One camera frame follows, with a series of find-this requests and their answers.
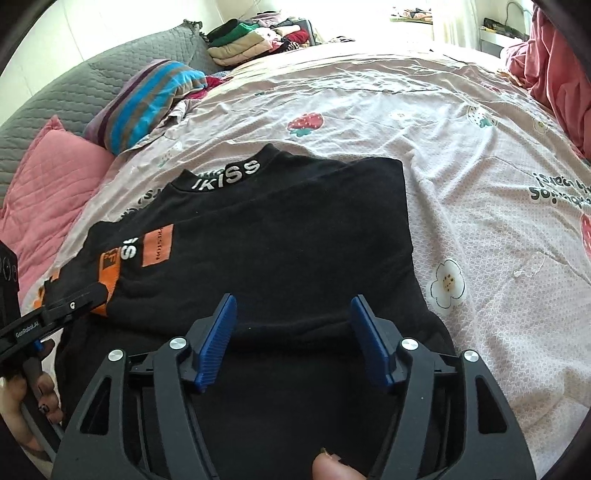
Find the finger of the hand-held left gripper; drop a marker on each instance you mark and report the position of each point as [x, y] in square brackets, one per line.
[74, 302]

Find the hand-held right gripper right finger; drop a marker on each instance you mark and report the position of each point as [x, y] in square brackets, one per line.
[371, 341]

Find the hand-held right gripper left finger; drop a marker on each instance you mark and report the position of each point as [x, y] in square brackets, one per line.
[217, 341]

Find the black printed t-shirt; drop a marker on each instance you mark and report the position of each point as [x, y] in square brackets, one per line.
[277, 230]

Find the stack of folded clothes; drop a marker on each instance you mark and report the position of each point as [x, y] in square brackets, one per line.
[254, 39]

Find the person's left hand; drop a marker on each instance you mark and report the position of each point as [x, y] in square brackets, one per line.
[46, 392]

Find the person's right hand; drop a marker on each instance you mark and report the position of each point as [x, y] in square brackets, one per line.
[334, 468]

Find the pink quilted pillow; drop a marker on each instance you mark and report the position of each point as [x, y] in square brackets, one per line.
[51, 184]

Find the pink printed bedsheet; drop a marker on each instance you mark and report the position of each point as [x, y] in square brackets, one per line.
[461, 184]

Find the striped blue purple pillow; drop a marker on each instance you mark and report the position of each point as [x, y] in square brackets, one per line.
[143, 99]

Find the grey quilted headboard cover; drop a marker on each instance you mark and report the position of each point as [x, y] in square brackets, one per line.
[83, 78]

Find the red patterned cloth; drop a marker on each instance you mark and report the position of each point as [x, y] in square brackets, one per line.
[214, 84]

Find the white desk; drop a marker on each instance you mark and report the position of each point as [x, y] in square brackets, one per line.
[496, 39]

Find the pink blanket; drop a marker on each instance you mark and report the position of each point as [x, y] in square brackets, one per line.
[558, 69]

